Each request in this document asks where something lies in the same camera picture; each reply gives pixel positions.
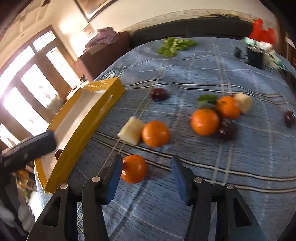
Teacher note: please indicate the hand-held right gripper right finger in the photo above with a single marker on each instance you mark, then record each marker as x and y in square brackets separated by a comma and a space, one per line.
[181, 185]

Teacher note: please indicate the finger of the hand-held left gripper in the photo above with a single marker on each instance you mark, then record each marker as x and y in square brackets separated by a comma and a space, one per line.
[42, 144]

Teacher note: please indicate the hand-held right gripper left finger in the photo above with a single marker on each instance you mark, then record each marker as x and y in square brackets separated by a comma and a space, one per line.
[114, 183]

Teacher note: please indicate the dark red plum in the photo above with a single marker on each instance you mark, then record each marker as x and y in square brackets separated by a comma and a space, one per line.
[59, 154]
[159, 94]
[227, 131]
[290, 118]

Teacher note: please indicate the orange mandarin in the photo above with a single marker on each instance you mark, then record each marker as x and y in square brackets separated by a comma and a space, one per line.
[205, 121]
[134, 169]
[155, 134]
[228, 107]

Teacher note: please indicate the yellow cardboard box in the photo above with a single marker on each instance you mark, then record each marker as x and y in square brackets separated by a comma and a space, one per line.
[92, 129]

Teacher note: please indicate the wooden framed glass door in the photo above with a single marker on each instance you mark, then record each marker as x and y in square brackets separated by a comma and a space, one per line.
[34, 83]

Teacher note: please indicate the green leaf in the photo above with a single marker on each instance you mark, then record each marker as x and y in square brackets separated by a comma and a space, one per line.
[207, 98]

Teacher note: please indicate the brown armchair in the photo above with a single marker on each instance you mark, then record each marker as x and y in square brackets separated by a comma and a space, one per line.
[104, 60]

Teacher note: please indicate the blue plaid blanket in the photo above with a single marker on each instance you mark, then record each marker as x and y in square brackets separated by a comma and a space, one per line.
[185, 69]

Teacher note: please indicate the pink floral cloth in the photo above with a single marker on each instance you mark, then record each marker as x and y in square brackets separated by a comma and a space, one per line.
[104, 37]

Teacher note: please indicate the green lettuce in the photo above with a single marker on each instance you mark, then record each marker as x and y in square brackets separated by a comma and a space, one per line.
[175, 45]

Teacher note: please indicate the small black device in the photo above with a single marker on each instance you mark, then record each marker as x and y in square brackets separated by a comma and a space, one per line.
[238, 52]

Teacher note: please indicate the black cup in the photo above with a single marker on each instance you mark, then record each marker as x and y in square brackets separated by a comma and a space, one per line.
[255, 58]

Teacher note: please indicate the red plastic bag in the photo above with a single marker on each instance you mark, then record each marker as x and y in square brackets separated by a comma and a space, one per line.
[262, 31]

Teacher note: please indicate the dark long rods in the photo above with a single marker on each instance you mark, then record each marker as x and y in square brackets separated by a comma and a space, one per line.
[223, 15]

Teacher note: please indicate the small wall plaque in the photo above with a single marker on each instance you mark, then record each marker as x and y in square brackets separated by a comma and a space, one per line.
[87, 31]

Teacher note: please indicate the framed wall picture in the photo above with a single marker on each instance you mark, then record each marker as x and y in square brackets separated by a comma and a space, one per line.
[94, 8]

